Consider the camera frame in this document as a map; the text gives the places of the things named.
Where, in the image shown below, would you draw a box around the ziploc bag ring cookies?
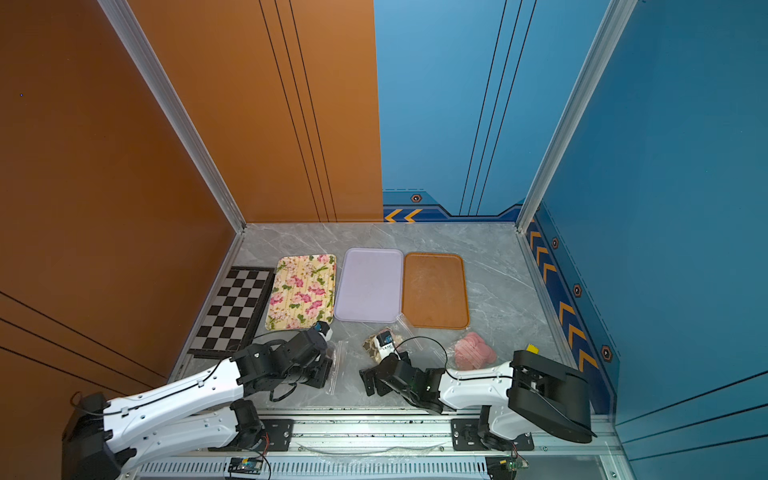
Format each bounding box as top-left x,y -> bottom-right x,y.
324,340 -> 349,395

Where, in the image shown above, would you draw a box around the ziploc bag mixed cookies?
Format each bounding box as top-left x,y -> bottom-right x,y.
363,317 -> 413,363

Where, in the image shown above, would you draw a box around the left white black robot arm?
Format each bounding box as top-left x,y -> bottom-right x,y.
61,321 -> 333,479

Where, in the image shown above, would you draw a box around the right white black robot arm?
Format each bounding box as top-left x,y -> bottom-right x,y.
360,350 -> 596,451

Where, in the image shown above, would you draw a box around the ziploc bag pink cookies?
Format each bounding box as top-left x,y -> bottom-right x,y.
453,332 -> 497,371

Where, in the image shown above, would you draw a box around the floral pattern tray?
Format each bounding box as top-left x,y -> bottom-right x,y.
265,254 -> 337,331

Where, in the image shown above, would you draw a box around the lavender plastic tray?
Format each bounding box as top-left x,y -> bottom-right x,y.
334,248 -> 404,324

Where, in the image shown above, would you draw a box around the brown plastic tray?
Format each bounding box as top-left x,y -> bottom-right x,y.
402,252 -> 470,330

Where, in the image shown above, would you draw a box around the black white checkerboard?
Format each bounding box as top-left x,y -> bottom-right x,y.
189,266 -> 275,360

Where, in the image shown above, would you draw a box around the left green circuit board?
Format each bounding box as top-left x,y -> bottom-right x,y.
227,457 -> 268,478

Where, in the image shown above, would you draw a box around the green circuit board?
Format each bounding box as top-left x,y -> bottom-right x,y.
227,457 -> 268,478
485,456 -> 529,480

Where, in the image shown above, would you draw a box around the right green circuit board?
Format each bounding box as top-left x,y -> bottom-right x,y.
485,456 -> 529,480

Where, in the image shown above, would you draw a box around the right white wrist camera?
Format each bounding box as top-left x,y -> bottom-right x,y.
372,329 -> 395,362

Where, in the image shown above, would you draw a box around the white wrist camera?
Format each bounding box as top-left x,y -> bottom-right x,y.
372,329 -> 395,362
312,321 -> 332,341

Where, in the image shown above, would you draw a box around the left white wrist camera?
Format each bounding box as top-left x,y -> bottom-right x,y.
312,321 -> 332,341

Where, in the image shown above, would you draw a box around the aluminium front rail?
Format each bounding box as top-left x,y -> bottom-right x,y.
128,409 -> 626,469

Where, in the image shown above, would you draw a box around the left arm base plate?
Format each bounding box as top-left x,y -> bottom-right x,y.
209,418 -> 295,453

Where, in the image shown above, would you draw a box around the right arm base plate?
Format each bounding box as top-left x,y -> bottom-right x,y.
450,418 -> 535,452

